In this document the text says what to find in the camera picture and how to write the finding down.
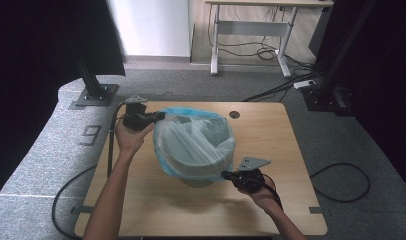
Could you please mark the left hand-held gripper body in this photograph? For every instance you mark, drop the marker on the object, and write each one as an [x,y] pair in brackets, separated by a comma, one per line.
[136,116]

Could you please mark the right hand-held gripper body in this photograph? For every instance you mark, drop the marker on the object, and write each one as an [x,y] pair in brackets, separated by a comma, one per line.
[251,181]

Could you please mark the green plastic bin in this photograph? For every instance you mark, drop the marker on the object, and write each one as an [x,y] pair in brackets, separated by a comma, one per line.
[197,183]

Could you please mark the white bin bag blue edge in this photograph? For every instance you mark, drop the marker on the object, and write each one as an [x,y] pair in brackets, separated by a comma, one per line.
[191,146]

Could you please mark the person's left hand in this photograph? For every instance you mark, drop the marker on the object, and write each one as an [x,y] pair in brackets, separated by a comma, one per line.
[131,140]

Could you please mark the person's right hand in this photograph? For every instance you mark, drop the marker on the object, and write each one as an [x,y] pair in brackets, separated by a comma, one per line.
[266,201]

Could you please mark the black metal stand grey base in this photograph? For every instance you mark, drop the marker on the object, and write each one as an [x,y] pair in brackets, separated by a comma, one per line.
[92,86]

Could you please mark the white panel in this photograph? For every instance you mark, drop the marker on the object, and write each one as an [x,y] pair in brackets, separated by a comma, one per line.
[151,26]

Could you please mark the black curtain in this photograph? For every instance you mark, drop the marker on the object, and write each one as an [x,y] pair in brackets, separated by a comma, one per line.
[384,66]
[41,60]

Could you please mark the white power strip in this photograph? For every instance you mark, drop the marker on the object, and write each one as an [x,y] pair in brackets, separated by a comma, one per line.
[304,84]

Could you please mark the white frame desk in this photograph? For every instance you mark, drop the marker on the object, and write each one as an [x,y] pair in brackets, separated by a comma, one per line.
[251,28]

